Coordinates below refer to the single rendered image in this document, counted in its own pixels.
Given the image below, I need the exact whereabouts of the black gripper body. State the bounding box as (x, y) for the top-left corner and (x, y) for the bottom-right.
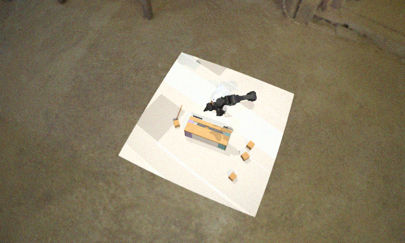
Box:
(207, 102), (224, 111)

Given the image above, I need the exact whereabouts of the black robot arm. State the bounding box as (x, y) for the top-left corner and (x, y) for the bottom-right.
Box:
(215, 91), (257, 116)

